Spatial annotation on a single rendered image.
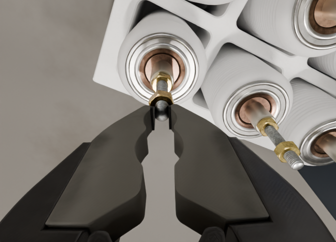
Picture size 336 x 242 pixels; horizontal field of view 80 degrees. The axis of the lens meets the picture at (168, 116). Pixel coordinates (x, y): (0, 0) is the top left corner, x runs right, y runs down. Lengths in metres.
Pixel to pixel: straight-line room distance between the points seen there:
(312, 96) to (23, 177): 0.78
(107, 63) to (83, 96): 0.26
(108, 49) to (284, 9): 0.20
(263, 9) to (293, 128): 0.15
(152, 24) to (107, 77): 0.12
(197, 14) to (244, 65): 0.08
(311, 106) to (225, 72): 0.12
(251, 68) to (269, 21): 0.05
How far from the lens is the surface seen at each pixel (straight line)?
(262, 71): 0.24
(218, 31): 0.29
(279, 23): 0.24
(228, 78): 0.24
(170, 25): 0.21
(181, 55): 0.21
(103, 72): 0.30
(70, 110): 0.57
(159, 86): 0.17
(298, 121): 0.31
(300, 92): 0.35
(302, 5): 0.24
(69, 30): 0.50
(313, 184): 0.53
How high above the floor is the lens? 0.45
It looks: 59 degrees down
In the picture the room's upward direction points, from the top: 178 degrees clockwise
